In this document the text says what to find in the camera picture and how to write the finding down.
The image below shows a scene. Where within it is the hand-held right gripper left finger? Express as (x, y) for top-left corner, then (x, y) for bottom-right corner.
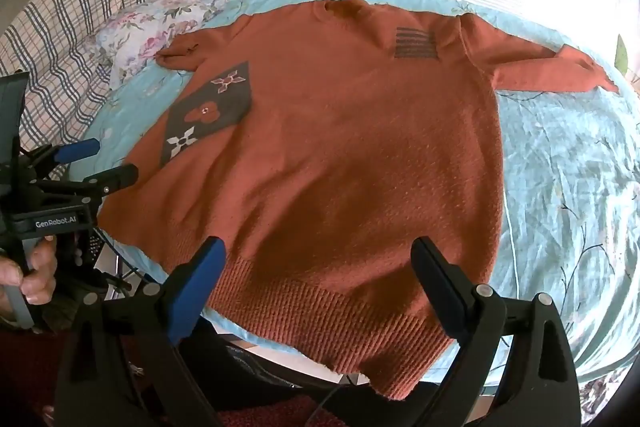
(52, 237), (227, 427)

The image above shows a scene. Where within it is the pink floral pillow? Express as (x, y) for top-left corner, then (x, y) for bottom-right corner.
(94, 0), (242, 92)

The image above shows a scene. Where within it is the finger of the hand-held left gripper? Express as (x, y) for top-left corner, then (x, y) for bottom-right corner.
(34, 164), (140, 198)
(19, 138), (101, 170)

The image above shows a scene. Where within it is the plaid blanket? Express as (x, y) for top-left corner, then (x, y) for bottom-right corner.
(0, 0), (190, 148)

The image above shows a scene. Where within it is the black cable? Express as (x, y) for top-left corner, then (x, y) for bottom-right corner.
(306, 372), (357, 427)

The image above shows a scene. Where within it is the orange knit sweater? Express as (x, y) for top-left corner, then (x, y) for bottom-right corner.
(96, 0), (622, 400)

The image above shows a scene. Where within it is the light blue floral blanket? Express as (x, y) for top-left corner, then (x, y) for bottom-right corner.
(97, 0), (640, 383)

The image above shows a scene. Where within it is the dark red garment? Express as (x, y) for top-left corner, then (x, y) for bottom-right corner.
(0, 324), (406, 427)

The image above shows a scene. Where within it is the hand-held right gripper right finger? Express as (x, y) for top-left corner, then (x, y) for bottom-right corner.
(410, 237), (584, 427)

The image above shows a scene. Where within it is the person's left hand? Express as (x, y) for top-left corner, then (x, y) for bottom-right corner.
(0, 237), (59, 324)

